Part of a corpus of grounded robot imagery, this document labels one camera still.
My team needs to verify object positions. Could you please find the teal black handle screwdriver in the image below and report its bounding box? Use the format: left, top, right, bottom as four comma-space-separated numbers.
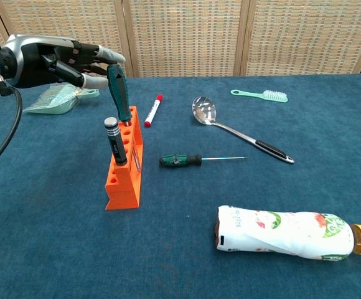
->
106, 63, 133, 123

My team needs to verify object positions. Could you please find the blue felt table cover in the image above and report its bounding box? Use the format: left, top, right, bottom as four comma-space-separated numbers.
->
0, 72, 361, 299

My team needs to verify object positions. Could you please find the orange tool holder rack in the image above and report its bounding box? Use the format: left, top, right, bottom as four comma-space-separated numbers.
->
105, 105, 144, 211

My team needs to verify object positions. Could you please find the tea bottle yellow cap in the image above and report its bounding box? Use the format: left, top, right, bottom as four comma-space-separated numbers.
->
213, 204, 361, 262

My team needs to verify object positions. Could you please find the green black slim screwdriver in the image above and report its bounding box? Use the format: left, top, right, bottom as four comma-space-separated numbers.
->
159, 153, 248, 168

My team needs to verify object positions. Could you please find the black knurled metal screwdriver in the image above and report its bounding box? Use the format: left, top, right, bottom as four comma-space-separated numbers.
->
103, 117, 128, 166

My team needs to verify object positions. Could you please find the woven folding screen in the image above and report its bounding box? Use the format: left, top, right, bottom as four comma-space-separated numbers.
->
0, 0, 361, 84

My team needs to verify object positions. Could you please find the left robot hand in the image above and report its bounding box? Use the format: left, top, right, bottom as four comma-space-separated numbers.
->
0, 33, 127, 90

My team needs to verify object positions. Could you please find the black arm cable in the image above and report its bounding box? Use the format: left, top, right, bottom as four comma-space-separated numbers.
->
0, 70, 24, 177

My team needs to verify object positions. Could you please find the mint green brush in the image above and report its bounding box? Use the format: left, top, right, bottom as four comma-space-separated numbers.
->
230, 88, 289, 103

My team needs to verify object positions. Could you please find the slotted steel serving spoon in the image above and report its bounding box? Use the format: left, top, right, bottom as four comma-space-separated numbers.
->
192, 95, 295, 164

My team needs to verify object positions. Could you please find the white marker red cap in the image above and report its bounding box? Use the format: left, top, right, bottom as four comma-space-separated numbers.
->
144, 94, 164, 128

